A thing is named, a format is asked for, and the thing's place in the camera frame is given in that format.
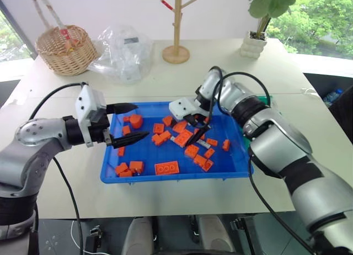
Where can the grey rounded shape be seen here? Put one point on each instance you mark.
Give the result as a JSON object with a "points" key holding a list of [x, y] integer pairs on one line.
{"points": [[138, 235], [215, 235]]}

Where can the small orange building brick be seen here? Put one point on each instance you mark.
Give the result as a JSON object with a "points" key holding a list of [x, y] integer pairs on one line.
{"points": [[126, 119], [226, 145], [212, 142], [126, 130], [121, 151]]}

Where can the wooden tree stand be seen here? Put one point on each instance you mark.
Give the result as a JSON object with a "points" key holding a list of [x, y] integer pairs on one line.
{"points": [[176, 45]]}

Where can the black metal table clamp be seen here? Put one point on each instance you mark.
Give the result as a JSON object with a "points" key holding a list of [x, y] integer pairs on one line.
{"points": [[95, 237], [244, 233]]}

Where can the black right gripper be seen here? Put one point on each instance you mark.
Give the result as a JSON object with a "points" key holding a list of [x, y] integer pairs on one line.
{"points": [[193, 120]]}

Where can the grey cylindrical battery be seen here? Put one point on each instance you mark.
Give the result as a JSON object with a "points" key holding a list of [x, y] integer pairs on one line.
{"points": [[172, 139], [205, 144]]}

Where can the long flat orange brick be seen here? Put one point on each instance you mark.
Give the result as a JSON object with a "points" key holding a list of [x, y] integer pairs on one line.
{"points": [[166, 168]]}

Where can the green leafy plant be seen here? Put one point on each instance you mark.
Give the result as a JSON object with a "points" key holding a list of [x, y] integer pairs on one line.
{"points": [[271, 2]]}

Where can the round orange building block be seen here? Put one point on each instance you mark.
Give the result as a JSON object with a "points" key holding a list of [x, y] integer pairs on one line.
{"points": [[136, 120]]}

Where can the large orange building brick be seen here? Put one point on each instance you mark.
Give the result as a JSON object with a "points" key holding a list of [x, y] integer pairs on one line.
{"points": [[182, 139]]}

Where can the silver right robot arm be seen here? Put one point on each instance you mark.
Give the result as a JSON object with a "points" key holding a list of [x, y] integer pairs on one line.
{"points": [[275, 139]]}

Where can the clear water bottle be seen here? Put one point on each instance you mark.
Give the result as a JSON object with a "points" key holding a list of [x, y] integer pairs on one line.
{"points": [[332, 97]]}

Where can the white ceramic plant pot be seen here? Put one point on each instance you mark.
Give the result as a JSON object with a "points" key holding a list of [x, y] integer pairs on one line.
{"points": [[252, 45]]}

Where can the red tag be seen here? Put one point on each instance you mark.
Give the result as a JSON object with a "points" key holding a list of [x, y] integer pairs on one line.
{"points": [[166, 4]]}

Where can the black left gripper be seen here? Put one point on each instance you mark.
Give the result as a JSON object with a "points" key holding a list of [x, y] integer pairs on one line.
{"points": [[98, 128]]}

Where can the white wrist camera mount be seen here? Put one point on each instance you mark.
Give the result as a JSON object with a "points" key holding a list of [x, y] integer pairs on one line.
{"points": [[84, 101], [180, 107]]}

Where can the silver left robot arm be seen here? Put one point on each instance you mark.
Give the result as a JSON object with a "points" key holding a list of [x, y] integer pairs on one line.
{"points": [[33, 144]]}

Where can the blue plastic bin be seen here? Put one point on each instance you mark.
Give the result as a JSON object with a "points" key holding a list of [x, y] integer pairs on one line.
{"points": [[171, 155]]}

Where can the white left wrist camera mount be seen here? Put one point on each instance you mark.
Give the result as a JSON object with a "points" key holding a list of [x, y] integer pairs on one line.
{"points": [[84, 101]]}

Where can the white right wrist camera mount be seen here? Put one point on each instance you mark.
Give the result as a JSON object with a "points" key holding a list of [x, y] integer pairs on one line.
{"points": [[180, 107]]}

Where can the woven wicker basket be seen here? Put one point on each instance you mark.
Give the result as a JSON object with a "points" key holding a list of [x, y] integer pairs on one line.
{"points": [[66, 52]]}

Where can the clear plastic bag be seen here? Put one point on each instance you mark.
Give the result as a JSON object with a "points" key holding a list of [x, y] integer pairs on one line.
{"points": [[124, 56]]}

